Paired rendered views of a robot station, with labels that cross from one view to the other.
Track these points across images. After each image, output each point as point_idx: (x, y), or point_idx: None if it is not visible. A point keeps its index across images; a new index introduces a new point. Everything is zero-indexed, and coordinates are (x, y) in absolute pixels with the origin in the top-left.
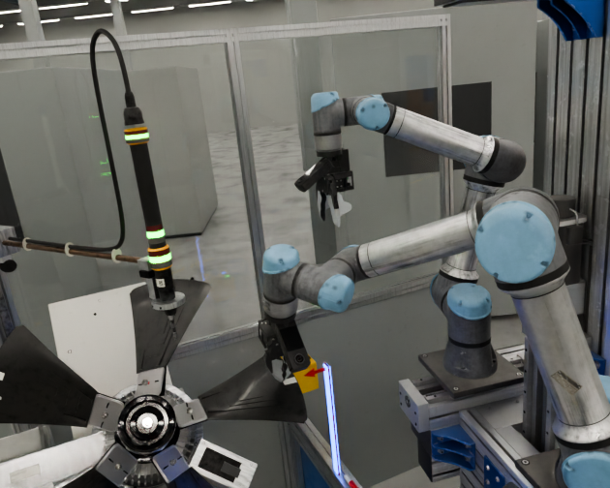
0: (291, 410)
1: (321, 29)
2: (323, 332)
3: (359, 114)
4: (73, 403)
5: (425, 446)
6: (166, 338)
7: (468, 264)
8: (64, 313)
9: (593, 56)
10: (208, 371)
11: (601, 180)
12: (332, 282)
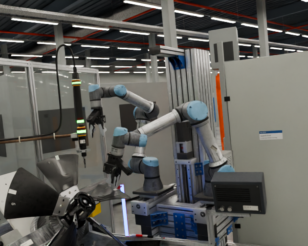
0: (124, 195)
1: (60, 67)
2: None
3: (118, 90)
4: (48, 201)
5: (146, 224)
6: (70, 174)
7: (143, 151)
8: None
9: (183, 73)
10: None
11: None
12: (142, 135)
